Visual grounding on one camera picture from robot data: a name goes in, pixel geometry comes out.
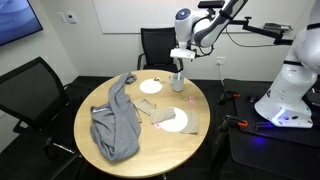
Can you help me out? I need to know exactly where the wall mounted TV screen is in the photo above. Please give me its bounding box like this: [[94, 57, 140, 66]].
[[0, 0, 45, 47]]

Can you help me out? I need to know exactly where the crumpled brown paper napkin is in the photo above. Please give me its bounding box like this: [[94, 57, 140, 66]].
[[132, 97, 157, 116]]

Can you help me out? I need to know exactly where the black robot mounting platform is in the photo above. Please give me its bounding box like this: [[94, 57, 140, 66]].
[[222, 78, 320, 180]]

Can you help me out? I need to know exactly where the black clamp with orange handle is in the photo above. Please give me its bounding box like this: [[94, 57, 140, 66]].
[[217, 88, 242, 106], [214, 114, 250, 145]]

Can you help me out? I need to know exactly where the gray hoodie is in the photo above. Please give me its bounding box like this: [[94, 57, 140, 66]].
[[89, 72, 142, 163]]

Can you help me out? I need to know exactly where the thin white cable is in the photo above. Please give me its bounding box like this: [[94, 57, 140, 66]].
[[217, 63, 226, 87]]

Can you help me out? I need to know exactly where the white wall outlet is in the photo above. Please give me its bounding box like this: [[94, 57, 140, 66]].
[[216, 56, 227, 67]]

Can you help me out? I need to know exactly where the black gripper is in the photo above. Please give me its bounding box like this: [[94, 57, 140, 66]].
[[175, 58, 185, 76]]

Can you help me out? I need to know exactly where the black mesh office chair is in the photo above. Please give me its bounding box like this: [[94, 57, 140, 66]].
[[136, 26, 185, 74], [0, 56, 83, 180]]

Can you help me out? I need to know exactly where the white paper plate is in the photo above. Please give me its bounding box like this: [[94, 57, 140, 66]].
[[158, 106, 190, 133], [139, 78, 164, 95]]

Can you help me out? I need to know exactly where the white wall thermostat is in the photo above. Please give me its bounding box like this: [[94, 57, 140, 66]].
[[66, 11, 78, 25]]

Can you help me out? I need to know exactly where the white ceramic mug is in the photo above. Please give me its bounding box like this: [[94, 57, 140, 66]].
[[168, 73, 186, 93]]

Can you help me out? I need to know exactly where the white wall whiteboard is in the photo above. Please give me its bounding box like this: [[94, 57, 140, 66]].
[[92, 0, 311, 35]]

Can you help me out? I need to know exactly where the white light switch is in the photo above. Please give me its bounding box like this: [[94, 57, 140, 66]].
[[56, 11, 67, 24]]

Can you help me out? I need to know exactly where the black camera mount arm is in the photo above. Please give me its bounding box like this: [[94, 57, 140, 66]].
[[229, 16, 294, 46]]

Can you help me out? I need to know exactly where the black stereo camera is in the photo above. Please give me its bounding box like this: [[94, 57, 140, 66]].
[[197, 0, 226, 10]]

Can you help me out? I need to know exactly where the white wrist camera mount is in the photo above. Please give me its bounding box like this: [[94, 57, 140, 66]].
[[169, 47, 197, 61]]

